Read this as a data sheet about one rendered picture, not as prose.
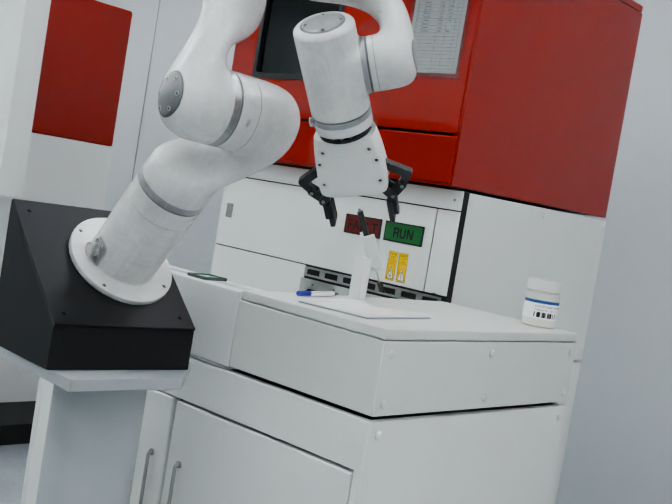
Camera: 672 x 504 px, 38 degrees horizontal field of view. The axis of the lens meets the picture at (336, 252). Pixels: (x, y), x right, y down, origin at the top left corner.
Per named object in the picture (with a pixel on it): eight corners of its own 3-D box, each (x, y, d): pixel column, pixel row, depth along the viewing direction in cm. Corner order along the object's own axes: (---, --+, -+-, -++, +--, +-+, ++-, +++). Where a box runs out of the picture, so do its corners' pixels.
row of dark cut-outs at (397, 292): (305, 275, 255) (307, 266, 255) (440, 308, 226) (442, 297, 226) (303, 275, 255) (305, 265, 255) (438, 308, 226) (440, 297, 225)
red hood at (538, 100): (385, 186, 330) (415, 8, 327) (606, 218, 275) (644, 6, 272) (215, 153, 274) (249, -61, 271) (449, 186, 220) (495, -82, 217)
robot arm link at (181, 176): (130, 156, 161) (203, 45, 149) (223, 177, 173) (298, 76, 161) (149, 209, 154) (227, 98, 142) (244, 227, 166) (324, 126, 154)
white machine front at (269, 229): (213, 297, 282) (235, 158, 280) (440, 363, 228) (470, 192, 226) (204, 297, 280) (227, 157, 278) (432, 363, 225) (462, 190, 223)
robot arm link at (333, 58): (375, 87, 141) (311, 98, 142) (359, 1, 133) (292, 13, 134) (377, 117, 134) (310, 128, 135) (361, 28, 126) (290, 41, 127)
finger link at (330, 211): (306, 193, 146) (314, 229, 150) (327, 191, 145) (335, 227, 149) (309, 181, 149) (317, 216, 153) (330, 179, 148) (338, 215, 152)
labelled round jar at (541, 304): (531, 322, 208) (539, 278, 208) (561, 329, 203) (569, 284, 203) (514, 321, 203) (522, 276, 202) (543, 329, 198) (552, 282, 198)
